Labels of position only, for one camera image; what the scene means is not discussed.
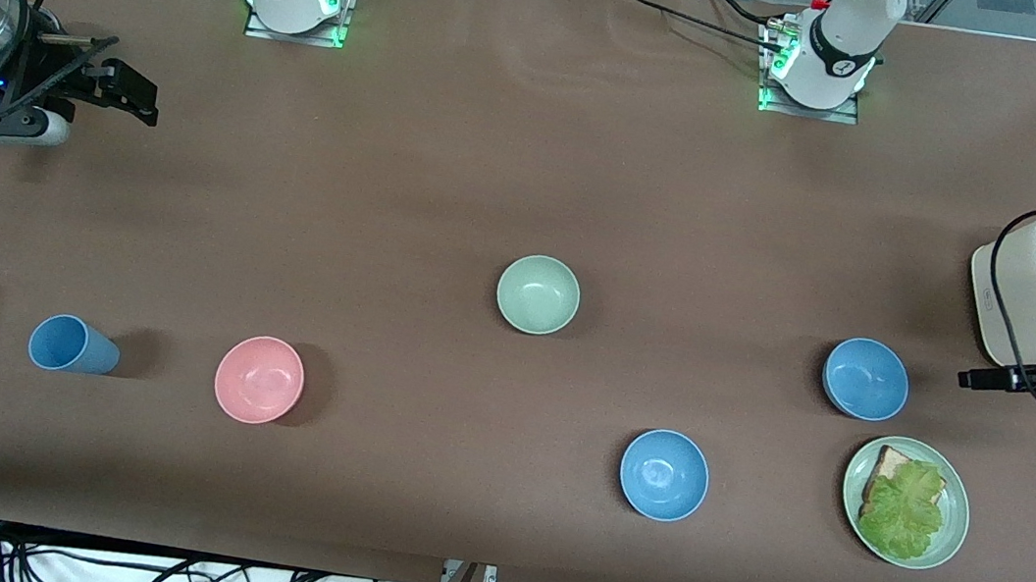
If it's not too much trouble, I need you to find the black cable on table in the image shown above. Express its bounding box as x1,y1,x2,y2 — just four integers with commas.
599,0,792,56

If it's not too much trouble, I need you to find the blue bowl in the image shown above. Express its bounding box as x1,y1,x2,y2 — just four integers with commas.
817,333,915,425
614,425,715,527

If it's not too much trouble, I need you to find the pale green bowl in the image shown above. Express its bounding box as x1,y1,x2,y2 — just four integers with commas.
492,249,586,341

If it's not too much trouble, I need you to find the brown crust bread slice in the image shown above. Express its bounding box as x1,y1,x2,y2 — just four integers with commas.
860,443,951,514

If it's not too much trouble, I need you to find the brown table cover sheet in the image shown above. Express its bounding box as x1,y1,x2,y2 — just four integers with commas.
0,0,1036,582

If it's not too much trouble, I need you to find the pink bowl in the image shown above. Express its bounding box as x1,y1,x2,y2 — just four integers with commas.
210,331,311,430

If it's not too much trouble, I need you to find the blue cup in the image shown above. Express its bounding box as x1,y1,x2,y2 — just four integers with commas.
26,310,125,379

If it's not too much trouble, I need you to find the green lettuce leaf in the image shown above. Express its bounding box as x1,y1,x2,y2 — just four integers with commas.
854,454,952,566

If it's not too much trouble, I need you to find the pale green plate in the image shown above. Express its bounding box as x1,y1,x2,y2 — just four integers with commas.
833,430,979,576

